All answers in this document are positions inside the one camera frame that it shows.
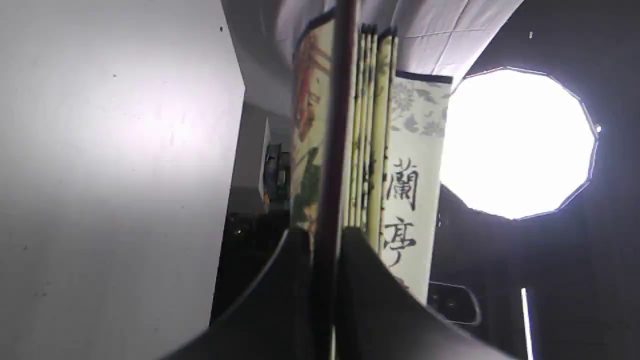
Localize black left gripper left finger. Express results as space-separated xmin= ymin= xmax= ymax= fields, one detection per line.
xmin=165 ymin=227 xmax=314 ymax=360

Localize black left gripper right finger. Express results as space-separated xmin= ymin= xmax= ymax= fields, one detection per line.
xmin=334 ymin=227 xmax=509 ymax=360

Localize paper folding fan purple ribs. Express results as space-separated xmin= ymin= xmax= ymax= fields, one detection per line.
xmin=291 ymin=0 xmax=452 ymax=360

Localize round studio softbox light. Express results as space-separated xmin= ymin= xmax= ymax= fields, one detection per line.
xmin=440 ymin=66 xmax=602 ymax=221

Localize black camera on stand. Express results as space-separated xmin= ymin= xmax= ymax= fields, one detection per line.
xmin=427 ymin=281 xmax=482 ymax=327

